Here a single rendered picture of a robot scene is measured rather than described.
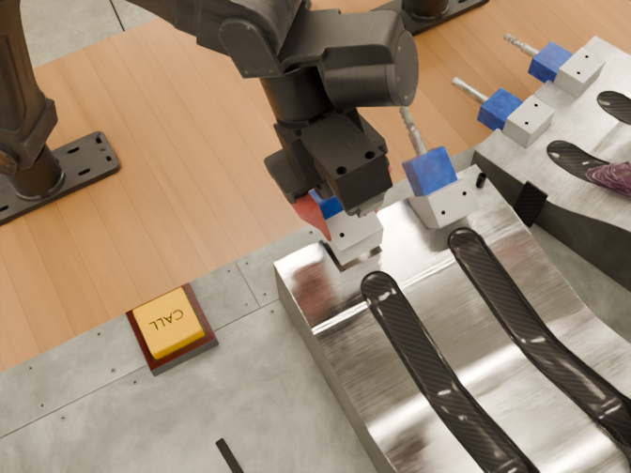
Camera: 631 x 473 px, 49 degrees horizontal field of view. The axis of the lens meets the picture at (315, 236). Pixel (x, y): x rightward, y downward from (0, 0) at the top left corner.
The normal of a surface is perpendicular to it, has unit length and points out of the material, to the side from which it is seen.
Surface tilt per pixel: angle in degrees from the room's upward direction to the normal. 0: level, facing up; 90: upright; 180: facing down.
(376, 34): 19
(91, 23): 0
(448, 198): 35
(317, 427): 0
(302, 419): 0
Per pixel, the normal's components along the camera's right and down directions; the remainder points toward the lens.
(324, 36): -0.34, -0.54
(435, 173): 0.25, 0.04
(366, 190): 0.39, 0.57
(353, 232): -0.06, -0.30
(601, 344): -0.23, -0.77
